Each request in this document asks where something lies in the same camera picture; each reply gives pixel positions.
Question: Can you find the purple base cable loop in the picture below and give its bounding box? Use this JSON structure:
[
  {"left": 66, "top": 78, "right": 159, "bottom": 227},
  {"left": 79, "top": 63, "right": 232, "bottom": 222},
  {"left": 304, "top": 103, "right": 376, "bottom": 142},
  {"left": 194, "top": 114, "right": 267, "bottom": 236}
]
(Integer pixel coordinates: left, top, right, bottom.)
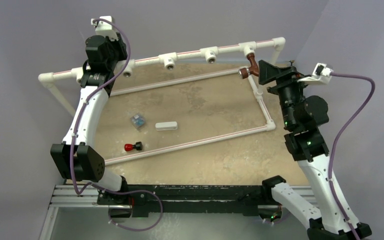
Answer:
[{"left": 107, "top": 192, "right": 165, "bottom": 233}]

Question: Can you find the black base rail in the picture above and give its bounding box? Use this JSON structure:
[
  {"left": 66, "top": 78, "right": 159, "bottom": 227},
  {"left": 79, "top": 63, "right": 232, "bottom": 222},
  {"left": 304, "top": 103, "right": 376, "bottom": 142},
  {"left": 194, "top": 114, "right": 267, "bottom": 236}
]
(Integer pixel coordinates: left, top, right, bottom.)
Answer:
[{"left": 97, "top": 184, "right": 285, "bottom": 221}]

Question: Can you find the brown faucet with chrome cap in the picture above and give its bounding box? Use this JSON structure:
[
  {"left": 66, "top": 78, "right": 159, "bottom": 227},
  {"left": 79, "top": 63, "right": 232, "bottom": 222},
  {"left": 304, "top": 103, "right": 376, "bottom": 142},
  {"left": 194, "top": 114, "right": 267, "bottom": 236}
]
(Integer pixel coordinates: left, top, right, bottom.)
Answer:
[{"left": 238, "top": 53, "right": 260, "bottom": 79}]

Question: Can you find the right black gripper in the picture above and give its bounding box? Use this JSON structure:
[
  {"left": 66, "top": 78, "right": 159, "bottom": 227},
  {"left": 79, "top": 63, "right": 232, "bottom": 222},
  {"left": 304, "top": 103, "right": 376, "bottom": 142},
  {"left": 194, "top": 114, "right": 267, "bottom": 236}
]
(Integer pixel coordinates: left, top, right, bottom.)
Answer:
[{"left": 258, "top": 60, "right": 313, "bottom": 129}]

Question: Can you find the red and black faucet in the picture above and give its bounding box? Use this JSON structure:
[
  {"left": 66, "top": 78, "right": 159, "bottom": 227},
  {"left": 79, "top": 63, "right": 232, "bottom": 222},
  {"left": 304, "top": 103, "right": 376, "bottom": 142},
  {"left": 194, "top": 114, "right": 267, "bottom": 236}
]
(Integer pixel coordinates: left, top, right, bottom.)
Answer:
[{"left": 124, "top": 141, "right": 143, "bottom": 152}]

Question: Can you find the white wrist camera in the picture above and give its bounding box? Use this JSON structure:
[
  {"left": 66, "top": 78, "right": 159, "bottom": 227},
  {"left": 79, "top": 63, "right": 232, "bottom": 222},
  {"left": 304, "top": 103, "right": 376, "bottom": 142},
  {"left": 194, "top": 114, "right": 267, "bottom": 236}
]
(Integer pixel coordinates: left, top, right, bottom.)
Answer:
[
  {"left": 90, "top": 18, "right": 119, "bottom": 42},
  {"left": 297, "top": 63, "right": 334, "bottom": 85}
]

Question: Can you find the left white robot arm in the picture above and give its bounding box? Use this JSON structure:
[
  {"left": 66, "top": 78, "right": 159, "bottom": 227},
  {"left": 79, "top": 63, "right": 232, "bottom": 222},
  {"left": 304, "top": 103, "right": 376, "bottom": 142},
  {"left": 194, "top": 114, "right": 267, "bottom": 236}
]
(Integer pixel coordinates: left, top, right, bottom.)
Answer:
[{"left": 50, "top": 33, "right": 129, "bottom": 205}]

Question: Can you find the clear blue faucet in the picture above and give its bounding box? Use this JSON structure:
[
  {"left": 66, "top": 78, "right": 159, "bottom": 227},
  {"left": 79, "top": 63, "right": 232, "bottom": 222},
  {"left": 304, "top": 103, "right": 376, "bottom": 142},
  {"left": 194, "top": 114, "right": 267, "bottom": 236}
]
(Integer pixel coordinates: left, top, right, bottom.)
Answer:
[{"left": 130, "top": 113, "right": 146, "bottom": 129}]

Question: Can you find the white plastic pipe piece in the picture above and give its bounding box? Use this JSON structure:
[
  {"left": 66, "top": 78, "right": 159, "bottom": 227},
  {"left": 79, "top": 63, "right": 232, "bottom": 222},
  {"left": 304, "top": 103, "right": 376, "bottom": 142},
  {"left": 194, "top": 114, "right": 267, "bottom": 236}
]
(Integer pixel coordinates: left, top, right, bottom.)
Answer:
[{"left": 155, "top": 121, "right": 178, "bottom": 131}]

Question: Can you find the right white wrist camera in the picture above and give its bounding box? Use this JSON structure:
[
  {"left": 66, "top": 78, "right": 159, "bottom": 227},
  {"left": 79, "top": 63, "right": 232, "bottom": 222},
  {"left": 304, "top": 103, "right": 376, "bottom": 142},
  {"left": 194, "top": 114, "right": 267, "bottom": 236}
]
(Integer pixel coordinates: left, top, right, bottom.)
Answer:
[{"left": 297, "top": 63, "right": 334, "bottom": 85}]

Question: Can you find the white PVC pipe frame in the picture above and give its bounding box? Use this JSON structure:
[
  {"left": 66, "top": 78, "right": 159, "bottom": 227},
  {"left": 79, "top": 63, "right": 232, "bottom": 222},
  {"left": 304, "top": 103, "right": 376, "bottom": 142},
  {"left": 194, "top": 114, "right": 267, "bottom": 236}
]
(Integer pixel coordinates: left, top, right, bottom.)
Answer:
[{"left": 38, "top": 37, "right": 286, "bottom": 166}]

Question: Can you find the aluminium table frame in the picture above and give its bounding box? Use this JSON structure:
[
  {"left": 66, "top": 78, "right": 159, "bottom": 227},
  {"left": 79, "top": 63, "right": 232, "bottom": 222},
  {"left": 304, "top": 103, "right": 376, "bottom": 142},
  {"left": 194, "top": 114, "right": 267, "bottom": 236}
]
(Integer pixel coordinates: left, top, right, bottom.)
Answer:
[{"left": 39, "top": 59, "right": 350, "bottom": 240}]

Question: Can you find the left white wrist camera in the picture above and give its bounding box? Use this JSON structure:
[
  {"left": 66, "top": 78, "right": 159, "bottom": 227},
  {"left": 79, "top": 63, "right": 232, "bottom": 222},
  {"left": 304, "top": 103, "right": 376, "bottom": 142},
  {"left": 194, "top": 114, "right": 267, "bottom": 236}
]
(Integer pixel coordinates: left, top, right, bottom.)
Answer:
[{"left": 90, "top": 18, "right": 119, "bottom": 42}]

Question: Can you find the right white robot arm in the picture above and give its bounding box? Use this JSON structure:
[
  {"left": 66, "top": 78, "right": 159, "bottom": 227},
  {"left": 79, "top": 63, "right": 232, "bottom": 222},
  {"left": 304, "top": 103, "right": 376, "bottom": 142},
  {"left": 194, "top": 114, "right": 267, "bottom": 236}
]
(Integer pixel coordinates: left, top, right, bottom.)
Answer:
[{"left": 258, "top": 60, "right": 372, "bottom": 240}]

